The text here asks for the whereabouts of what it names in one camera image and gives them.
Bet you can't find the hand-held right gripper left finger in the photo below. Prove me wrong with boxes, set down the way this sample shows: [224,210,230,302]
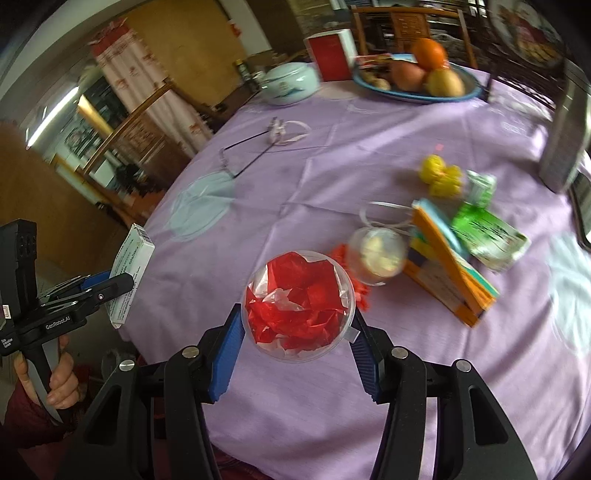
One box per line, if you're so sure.
[55,302,246,480]

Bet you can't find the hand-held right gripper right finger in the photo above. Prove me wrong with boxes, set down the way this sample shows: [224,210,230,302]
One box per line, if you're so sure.
[348,307,539,480]

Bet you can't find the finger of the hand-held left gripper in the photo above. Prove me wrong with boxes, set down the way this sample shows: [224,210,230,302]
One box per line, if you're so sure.
[69,273,136,312]
[44,271,114,298]

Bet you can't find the white medicine box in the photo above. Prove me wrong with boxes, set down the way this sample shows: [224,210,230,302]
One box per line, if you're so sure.
[107,223,156,329]

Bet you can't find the red wrapper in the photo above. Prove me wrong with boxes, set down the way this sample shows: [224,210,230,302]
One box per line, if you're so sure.
[247,251,347,352]

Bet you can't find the yellow foam fruit net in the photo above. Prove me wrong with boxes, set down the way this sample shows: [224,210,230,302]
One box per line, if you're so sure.
[419,154,463,199]

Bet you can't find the person's left forearm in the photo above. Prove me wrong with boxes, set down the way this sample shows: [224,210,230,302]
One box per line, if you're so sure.
[0,369,107,448]

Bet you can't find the person's left hand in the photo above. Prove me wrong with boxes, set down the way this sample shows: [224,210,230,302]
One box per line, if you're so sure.
[14,335,86,409]

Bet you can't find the small clear plastic cup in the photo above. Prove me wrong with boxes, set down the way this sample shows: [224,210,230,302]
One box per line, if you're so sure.
[346,200,416,287]

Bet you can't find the orange and blue carton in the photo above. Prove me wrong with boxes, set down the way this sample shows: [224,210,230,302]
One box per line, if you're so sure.
[404,198,502,328]

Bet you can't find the red mesh net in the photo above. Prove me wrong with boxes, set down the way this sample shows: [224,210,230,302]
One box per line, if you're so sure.
[329,242,372,315]

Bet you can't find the round-back wooden chair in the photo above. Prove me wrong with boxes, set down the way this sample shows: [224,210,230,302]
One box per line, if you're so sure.
[76,78,222,217]

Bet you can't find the green crumpled packet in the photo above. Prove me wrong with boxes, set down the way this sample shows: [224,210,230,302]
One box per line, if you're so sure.
[450,170,532,273]

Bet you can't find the eyeglasses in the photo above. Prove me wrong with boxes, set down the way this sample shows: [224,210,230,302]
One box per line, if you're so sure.
[221,129,278,183]

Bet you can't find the floral door curtain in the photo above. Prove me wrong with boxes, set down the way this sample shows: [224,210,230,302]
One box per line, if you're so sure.
[90,18,213,160]

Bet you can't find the white ribbon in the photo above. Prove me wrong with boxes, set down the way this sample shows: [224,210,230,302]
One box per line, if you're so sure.
[269,117,309,147]

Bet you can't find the wooden door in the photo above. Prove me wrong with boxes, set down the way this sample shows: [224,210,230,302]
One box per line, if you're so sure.
[124,0,273,97]

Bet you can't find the pale green lidded jar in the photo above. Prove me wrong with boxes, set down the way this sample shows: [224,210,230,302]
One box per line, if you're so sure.
[257,62,321,107]

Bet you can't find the blue fruit plate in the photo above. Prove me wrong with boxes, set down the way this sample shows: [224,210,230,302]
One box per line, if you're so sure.
[353,60,482,103]

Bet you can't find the black smartphone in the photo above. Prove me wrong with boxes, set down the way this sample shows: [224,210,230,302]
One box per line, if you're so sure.
[570,161,591,252]

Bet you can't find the walnuts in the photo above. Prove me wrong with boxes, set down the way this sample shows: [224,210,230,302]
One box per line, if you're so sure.
[362,69,392,90]

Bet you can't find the red apple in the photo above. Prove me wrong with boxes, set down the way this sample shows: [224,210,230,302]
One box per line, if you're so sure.
[389,61,428,92]

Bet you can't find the yellow pear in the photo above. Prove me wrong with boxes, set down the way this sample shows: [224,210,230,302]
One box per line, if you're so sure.
[425,67,465,97]

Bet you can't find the steel water bottle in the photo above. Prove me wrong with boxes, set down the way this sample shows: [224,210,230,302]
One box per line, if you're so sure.
[539,60,591,193]

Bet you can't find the red snack packet in plate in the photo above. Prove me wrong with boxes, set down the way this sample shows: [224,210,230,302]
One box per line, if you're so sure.
[355,53,393,70]

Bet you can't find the red and white box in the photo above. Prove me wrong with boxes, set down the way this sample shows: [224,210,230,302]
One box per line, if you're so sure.
[305,28,357,83]

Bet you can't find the orange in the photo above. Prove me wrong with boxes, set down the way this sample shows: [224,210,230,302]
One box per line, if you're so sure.
[411,38,450,71]

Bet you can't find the carved wooden chair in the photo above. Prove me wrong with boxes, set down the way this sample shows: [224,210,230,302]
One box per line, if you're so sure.
[351,6,478,70]

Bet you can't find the round floral decorative screen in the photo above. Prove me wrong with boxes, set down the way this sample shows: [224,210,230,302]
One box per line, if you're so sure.
[480,0,568,107]

